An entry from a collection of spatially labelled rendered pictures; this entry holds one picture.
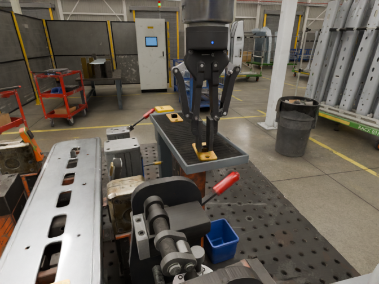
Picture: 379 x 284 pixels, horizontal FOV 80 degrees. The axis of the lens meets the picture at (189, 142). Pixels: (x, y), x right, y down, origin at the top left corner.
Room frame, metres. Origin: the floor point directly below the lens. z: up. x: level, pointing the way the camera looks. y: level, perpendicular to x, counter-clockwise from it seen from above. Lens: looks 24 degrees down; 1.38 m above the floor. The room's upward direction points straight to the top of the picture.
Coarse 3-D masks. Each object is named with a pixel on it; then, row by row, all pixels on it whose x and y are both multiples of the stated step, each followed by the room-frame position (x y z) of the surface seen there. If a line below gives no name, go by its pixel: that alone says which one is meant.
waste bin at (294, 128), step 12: (288, 96) 3.05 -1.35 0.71; (300, 96) 3.03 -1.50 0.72; (276, 108) 2.87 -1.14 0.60; (288, 108) 2.67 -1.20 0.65; (300, 108) 2.59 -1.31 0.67; (312, 108) 2.58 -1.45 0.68; (276, 120) 2.91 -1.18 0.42; (288, 120) 2.68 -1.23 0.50; (300, 120) 2.59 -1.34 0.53; (312, 120) 2.65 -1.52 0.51; (288, 132) 2.67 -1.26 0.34; (300, 132) 2.62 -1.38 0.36; (276, 144) 2.82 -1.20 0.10; (288, 144) 2.66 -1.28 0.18; (300, 144) 2.63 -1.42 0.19
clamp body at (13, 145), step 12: (0, 144) 0.70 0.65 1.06; (12, 144) 0.70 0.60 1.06; (24, 144) 0.71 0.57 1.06; (0, 156) 0.68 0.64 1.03; (12, 156) 0.69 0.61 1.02; (24, 156) 0.70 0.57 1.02; (0, 168) 0.67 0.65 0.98; (12, 168) 0.69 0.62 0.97; (24, 168) 0.69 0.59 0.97; (36, 168) 0.71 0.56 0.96; (24, 180) 0.69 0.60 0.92; (24, 192) 0.69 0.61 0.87
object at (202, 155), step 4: (192, 144) 0.47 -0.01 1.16; (204, 144) 0.47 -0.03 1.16; (204, 148) 0.43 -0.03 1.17; (208, 148) 0.43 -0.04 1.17; (196, 152) 0.43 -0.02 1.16; (200, 152) 0.43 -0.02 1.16; (204, 152) 0.43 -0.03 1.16; (208, 152) 0.43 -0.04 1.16; (212, 152) 0.43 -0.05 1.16; (200, 156) 0.41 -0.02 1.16; (204, 156) 0.41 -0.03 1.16; (208, 156) 0.42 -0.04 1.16; (212, 156) 0.41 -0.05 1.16; (216, 156) 0.41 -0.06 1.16; (200, 160) 0.40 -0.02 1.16; (204, 160) 0.40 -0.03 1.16; (208, 160) 0.40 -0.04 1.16; (212, 160) 0.40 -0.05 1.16
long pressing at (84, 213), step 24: (72, 144) 0.83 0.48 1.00; (96, 144) 0.83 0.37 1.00; (48, 168) 0.64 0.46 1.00; (72, 168) 0.64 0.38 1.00; (96, 168) 0.63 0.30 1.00; (48, 192) 0.51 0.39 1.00; (72, 192) 0.51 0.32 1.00; (96, 192) 0.51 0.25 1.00; (24, 216) 0.42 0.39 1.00; (48, 216) 0.42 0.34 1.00; (72, 216) 0.42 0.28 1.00; (96, 216) 0.41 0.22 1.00; (24, 240) 0.35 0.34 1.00; (48, 240) 0.35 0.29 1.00; (72, 240) 0.35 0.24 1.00; (96, 240) 0.34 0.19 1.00; (0, 264) 0.29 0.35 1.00; (24, 264) 0.29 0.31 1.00; (72, 264) 0.29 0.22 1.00; (96, 264) 0.29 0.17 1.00
